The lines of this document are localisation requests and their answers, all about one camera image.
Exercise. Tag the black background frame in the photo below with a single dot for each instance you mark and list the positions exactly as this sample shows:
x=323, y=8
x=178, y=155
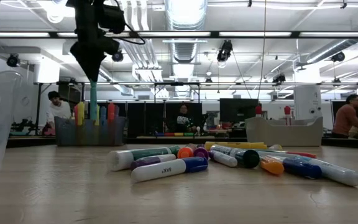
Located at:
x=179, y=83

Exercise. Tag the row of coloured blocks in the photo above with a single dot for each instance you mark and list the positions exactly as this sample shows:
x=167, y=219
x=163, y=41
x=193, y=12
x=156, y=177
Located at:
x=176, y=134

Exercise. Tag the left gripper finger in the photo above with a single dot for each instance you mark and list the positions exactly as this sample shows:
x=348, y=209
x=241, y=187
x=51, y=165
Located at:
x=92, y=56

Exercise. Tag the light blue highlighter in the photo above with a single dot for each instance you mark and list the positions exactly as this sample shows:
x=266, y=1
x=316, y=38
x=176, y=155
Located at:
x=103, y=114

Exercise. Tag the silver ventilation duct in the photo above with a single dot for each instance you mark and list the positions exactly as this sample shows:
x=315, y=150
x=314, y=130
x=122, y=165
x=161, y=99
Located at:
x=183, y=53

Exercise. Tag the white green-capped marker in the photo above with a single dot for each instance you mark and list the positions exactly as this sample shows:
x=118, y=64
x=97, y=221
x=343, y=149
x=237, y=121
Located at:
x=126, y=158

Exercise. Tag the purple marker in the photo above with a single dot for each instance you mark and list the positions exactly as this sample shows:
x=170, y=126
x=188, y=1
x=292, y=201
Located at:
x=201, y=152

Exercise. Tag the purple highlighter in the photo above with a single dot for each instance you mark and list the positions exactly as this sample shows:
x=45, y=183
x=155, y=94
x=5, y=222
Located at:
x=117, y=112

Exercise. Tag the thin white red-capped marker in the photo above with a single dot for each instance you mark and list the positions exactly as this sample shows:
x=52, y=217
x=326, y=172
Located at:
x=304, y=154

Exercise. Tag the thin orange marker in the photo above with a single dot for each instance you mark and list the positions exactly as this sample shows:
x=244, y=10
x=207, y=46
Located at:
x=273, y=166

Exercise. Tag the slim red marker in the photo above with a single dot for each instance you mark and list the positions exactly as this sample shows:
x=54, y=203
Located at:
x=112, y=112

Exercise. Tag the orange-pink marker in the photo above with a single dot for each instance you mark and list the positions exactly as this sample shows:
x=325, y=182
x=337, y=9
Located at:
x=185, y=152

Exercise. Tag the black monitor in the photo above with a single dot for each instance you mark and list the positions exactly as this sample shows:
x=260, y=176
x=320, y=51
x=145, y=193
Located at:
x=238, y=110

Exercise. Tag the dark grey plastic bin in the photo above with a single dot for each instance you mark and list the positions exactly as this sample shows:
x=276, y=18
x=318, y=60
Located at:
x=89, y=137

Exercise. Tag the small white desk object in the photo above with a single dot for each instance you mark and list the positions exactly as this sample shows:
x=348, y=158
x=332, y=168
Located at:
x=198, y=129

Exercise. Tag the black overhead beam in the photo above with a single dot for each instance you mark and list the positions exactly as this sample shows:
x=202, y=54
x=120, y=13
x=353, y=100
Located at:
x=295, y=34

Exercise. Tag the yellow highlighter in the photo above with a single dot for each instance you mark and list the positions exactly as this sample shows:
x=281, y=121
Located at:
x=80, y=113
x=98, y=115

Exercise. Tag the light grey plastic bin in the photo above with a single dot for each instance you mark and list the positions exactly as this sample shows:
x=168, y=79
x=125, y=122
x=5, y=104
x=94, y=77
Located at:
x=284, y=133

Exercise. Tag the bright red dry-erase marker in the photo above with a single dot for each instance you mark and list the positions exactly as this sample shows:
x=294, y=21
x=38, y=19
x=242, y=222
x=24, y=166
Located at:
x=287, y=110

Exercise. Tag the black hanging spotlight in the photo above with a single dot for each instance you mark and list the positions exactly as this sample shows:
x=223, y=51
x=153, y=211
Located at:
x=12, y=60
x=279, y=78
x=118, y=57
x=225, y=49
x=338, y=56

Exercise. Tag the white purple-capped marker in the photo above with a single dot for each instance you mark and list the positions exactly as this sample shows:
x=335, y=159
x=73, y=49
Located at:
x=148, y=161

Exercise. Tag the dark green-capped marker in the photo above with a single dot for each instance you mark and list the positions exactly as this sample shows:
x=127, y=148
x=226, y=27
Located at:
x=247, y=157

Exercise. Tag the black metal table frame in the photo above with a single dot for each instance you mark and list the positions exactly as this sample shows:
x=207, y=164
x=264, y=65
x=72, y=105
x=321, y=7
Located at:
x=141, y=140

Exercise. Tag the thin dark blue marker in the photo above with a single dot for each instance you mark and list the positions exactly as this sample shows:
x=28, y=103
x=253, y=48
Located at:
x=303, y=169

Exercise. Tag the white blue-capped marker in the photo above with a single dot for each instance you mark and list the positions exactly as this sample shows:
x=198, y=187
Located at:
x=160, y=170

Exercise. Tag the white pillar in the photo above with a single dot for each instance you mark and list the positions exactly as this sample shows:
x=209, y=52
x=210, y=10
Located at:
x=308, y=102

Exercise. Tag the thin white light-blue marker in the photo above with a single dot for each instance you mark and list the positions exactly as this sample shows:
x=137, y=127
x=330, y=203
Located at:
x=337, y=174

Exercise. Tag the dark red dry-erase marker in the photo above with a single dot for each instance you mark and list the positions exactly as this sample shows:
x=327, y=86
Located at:
x=258, y=110

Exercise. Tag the slim teal marker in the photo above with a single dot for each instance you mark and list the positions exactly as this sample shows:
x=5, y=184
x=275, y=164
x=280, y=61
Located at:
x=93, y=99

